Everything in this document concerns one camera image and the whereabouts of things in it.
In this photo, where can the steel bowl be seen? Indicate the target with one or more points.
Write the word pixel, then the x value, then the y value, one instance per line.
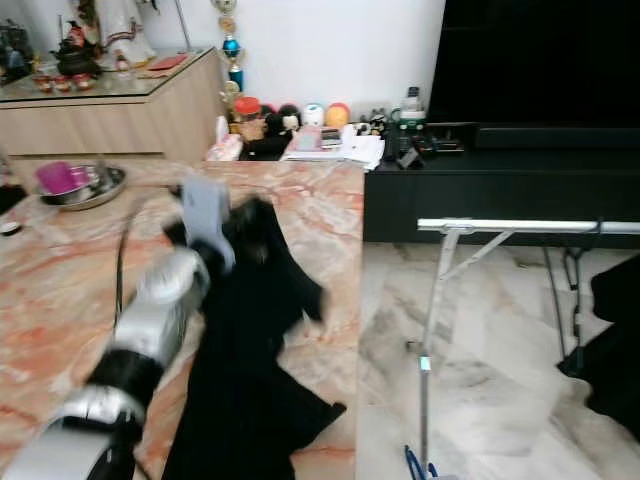
pixel 105 192

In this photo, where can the wooden cabinet with glass top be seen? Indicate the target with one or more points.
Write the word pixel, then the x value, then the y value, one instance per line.
pixel 110 125

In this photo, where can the jar with red lid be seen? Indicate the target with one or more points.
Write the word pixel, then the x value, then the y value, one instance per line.
pixel 248 118

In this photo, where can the marble pattern folding table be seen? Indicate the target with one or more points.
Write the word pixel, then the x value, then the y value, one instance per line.
pixel 60 300

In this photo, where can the pink plastic cup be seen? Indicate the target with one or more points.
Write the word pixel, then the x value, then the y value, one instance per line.
pixel 55 178

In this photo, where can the black plush toy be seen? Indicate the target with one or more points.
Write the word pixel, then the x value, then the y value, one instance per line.
pixel 285 118

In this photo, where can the flat red packet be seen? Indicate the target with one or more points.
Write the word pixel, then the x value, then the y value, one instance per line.
pixel 168 62

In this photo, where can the white round toy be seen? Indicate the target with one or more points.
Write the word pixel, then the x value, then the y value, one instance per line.
pixel 313 114

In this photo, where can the white paper stack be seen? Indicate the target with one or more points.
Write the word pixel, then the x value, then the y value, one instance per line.
pixel 355 150

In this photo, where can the gold trophy with blue ball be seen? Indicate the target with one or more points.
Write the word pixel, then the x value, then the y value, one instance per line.
pixel 231 46

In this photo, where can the orange round toy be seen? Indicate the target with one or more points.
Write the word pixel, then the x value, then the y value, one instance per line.
pixel 337 115

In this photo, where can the small dark figurine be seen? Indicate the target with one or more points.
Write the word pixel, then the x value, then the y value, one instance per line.
pixel 78 55

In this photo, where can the white robed figurine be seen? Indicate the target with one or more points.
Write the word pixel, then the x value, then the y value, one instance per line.
pixel 125 30

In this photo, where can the colourful deity figurine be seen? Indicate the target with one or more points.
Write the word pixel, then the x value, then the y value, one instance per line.
pixel 15 50

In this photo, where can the dark green bottle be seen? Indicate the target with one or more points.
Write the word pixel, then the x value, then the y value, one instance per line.
pixel 412 110

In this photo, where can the black TV console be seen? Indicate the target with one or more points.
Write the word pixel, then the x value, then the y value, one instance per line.
pixel 490 195

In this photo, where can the silver clothes rack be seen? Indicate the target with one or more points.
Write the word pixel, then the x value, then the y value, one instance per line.
pixel 510 225

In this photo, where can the black television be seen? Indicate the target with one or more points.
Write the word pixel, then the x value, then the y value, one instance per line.
pixel 530 60

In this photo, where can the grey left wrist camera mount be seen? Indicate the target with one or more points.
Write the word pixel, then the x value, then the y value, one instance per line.
pixel 208 215

